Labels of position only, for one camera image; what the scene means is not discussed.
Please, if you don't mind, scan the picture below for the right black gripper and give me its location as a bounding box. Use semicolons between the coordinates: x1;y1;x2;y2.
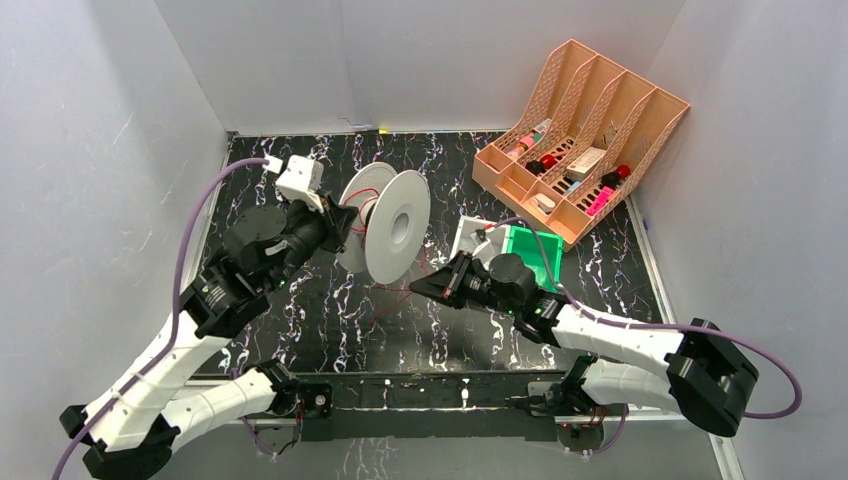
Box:
409;250;519;317

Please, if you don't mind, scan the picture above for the red cable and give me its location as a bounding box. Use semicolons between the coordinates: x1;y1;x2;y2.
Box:
347;188;439;326

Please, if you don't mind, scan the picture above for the white perforated cable spool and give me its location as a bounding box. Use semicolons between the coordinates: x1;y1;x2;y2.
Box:
337;162;431;284

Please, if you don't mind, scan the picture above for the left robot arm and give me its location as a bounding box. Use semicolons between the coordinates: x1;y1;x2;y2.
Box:
60;196;359;479

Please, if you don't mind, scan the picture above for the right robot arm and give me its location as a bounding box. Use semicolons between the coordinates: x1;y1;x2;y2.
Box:
410;252;759;437

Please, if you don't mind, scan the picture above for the white plastic bin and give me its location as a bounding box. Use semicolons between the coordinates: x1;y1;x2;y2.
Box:
449;215;511;267

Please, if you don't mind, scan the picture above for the green plastic bin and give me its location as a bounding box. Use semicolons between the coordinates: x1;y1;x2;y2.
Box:
506;226;564;292

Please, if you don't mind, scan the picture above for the white small eraser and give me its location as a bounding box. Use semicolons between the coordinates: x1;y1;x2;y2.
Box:
532;193;556;215

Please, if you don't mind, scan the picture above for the red black ball item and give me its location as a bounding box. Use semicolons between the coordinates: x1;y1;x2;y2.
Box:
525;154;558;176

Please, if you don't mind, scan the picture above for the pink white tube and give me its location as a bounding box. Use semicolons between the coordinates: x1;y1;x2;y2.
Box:
506;117;552;159

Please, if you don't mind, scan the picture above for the white box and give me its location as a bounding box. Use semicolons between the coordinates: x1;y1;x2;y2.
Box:
565;147;606;181

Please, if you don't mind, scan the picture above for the pink marker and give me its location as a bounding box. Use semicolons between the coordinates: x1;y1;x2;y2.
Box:
586;187;615;216

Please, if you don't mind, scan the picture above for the red black bottle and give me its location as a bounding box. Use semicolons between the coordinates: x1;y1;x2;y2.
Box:
600;165;631;190

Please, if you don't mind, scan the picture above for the peach file organizer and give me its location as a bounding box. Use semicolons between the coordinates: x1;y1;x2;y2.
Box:
472;39;690;248

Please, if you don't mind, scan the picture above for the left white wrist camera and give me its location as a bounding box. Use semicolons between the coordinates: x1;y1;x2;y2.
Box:
275;155;324;213

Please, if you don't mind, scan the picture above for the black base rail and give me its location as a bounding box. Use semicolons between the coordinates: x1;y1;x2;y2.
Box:
235;370;631;445

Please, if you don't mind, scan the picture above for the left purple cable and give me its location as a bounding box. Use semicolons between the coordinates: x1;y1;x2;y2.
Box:
51;157;283;480

